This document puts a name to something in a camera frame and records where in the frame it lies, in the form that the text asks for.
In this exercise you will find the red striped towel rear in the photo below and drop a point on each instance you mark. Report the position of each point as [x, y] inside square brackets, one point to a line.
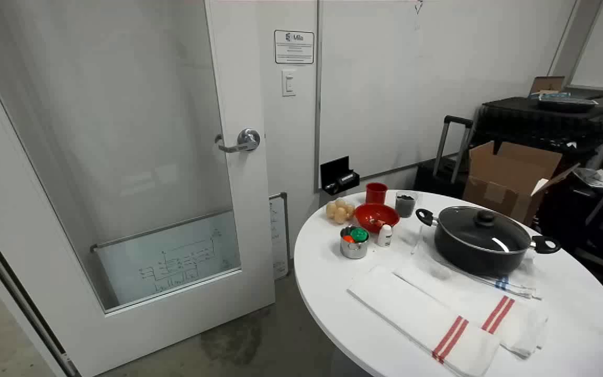
[514, 322]

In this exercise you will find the round pale food item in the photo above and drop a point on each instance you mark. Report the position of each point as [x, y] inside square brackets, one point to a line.
[339, 213]

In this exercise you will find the black suitcase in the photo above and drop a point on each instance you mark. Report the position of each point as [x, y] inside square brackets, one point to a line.
[447, 175]

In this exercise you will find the small white bottle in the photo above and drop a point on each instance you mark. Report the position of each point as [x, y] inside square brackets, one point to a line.
[383, 236]

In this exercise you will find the black cooking pot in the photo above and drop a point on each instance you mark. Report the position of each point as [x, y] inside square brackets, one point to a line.
[481, 260]

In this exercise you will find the glass pot lid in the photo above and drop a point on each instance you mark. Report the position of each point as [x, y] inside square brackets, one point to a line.
[483, 229]

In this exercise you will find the blue striped towel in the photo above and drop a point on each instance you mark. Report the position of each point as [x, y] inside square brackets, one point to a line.
[520, 286]

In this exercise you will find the light switch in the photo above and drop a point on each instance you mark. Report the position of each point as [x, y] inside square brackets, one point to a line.
[288, 82]

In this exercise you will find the silver door handle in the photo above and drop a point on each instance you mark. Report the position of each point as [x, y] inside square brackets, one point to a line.
[245, 141]

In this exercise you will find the wall sign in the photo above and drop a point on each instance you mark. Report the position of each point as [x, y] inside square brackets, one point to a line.
[293, 47]

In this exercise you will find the red bowl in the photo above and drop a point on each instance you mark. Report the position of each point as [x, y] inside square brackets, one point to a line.
[373, 217]

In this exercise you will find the red striped towel front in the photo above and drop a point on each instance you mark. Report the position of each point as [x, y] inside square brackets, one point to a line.
[447, 336]

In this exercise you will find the white door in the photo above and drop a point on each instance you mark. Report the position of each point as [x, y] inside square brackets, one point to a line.
[125, 223]

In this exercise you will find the red mug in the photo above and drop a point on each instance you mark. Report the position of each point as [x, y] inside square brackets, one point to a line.
[376, 193]

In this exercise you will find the cardboard box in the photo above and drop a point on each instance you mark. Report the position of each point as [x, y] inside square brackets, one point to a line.
[514, 178]

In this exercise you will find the red striped towel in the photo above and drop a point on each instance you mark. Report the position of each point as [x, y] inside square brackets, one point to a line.
[447, 336]
[514, 322]

